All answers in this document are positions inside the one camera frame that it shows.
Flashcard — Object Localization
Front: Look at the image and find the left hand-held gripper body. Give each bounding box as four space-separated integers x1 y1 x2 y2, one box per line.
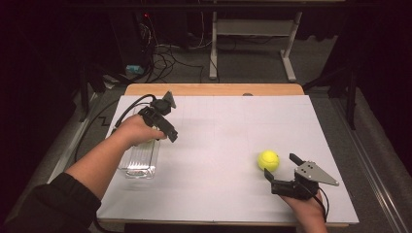
138 90 179 139

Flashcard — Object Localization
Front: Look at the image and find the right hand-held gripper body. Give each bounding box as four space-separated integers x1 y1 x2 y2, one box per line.
271 160 340 201

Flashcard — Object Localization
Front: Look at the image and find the clear plastic tray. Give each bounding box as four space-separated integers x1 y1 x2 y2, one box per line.
118 104 162 180

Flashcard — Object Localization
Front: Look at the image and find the person's left hand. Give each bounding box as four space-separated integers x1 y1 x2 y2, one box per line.
111 113 168 150

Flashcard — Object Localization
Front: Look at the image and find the person's right hand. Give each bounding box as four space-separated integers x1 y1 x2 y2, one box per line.
280 189 328 225

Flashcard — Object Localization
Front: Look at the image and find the teal small object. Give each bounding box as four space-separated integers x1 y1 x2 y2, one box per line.
125 64 145 75

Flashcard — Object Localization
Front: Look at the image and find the wooden table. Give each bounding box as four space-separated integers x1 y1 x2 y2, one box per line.
96 83 350 228

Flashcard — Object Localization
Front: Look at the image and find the white board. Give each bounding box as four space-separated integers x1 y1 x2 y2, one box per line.
96 94 360 225

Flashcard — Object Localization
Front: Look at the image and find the black stand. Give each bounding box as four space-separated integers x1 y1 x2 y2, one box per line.
78 62 110 123
303 62 359 131

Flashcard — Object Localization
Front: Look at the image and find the dark computer tower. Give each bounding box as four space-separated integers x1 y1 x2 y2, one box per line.
108 8 154 70

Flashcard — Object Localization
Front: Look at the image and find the black jacket sleeve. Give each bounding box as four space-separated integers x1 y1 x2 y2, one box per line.
0 172 102 233

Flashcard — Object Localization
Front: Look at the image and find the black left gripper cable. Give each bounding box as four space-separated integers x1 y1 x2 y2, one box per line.
73 93 157 163

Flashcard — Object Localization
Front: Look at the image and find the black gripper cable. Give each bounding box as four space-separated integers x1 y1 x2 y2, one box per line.
73 93 157 163
318 185 330 223

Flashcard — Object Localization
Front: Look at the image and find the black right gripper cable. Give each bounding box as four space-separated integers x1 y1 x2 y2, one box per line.
318 185 330 223

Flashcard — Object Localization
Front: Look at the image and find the tangle of floor cables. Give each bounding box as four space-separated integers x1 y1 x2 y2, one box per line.
137 11 216 84

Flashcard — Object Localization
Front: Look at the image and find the aluminium floor rail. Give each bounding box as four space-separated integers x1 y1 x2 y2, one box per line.
329 96 412 233
45 91 100 185

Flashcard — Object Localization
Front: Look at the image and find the white metal table frame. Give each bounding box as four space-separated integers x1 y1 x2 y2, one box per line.
208 0 304 83

